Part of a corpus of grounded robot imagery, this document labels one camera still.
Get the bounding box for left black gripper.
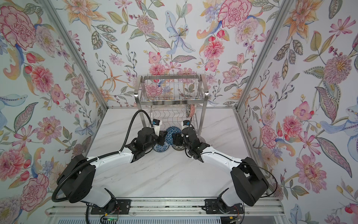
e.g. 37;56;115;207
144;131;169;152

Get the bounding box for green leaf pattern bowl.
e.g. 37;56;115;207
172;143;186;151

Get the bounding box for blue triangle pattern bowl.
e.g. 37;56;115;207
165;126;181;146

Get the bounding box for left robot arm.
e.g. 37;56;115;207
51;110;167;212

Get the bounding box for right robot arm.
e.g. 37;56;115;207
172;127;269;207

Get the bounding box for steel two-tier dish rack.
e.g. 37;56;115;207
134;73;209;135

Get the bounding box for purple striped bowl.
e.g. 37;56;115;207
198;136;206;143

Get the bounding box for blue floral inner bowl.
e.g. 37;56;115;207
153;142;170;153

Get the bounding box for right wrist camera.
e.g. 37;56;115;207
182;120;191;129

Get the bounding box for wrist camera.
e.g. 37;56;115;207
182;120;191;129
152;119;161;136

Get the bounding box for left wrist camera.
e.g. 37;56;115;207
152;119;161;136

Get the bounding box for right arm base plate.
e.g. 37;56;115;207
202;199;244;216

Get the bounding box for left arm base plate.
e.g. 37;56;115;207
90;199;132;215

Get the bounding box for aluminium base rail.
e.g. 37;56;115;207
45;197;285;217

